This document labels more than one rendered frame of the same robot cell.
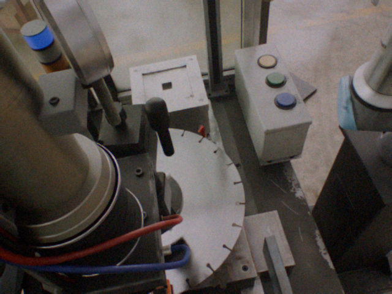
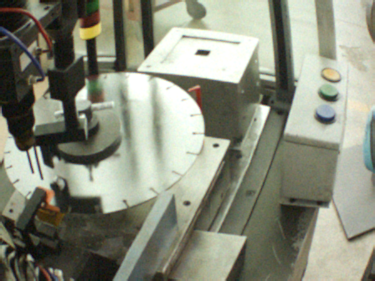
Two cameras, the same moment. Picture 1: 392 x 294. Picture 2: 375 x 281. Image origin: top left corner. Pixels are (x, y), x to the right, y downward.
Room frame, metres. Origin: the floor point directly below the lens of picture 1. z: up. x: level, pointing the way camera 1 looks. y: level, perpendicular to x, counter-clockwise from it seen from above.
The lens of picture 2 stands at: (-0.31, -0.32, 1.48)
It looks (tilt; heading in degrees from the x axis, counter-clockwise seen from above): 38 degrees down; 24
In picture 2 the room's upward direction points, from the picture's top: 5 degrees counter-clockwise
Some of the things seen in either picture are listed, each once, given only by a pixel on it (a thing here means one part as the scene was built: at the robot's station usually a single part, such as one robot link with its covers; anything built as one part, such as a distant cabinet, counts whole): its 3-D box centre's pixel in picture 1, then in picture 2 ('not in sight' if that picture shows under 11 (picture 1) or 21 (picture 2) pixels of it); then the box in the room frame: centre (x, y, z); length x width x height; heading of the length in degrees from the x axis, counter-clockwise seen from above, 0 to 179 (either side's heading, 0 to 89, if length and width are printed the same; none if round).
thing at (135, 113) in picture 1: (139, 167); (62, 32); (0.21, 0.07, 1.17); 0.06 x 0.05 x 0.20; 173
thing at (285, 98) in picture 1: (285, 101); (326, 115); (0.50, -0.22, 0.90); 0.04 x 0.04 x 0.02
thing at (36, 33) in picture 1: (37, 34); not in sight; (0.55, 0.24, 1.14); 0.05 x 0.04 x 0.03; 92
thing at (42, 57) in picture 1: (46, 49); not in sight; (0.55, 0.24, 1.11); 0.05 x 0.04 x 0.03; 92
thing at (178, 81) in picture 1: (171, 105); (205, 84); (0.62, 0.04, 0.82); 0.18 x 0.18 x 0.15; 2
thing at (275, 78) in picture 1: (275, 80); (329, 94); (0.57, -0.22, 0.90); 0.04 x 0.04 x 0.02
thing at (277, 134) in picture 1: (267, 102); (321, 125); (0.57, -0.20, 0.82); 0.28 x 0.11 x 0.15; 2
